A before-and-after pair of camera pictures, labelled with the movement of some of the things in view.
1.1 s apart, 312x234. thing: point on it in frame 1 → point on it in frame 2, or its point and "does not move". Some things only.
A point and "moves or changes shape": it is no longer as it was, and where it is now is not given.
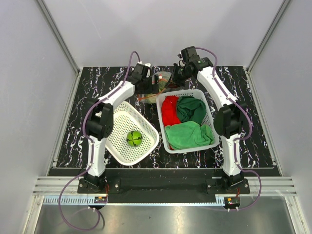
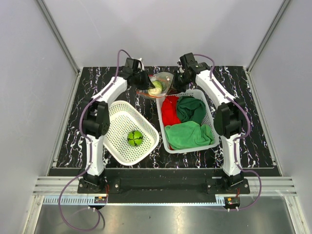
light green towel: (188, 134) does not move
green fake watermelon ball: (134, 138) does not move
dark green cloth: (190, 108) does not move
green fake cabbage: (150, 98) moves or changes shape
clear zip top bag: (151, 98) moves or changes shape
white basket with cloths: (185, 121) does not move
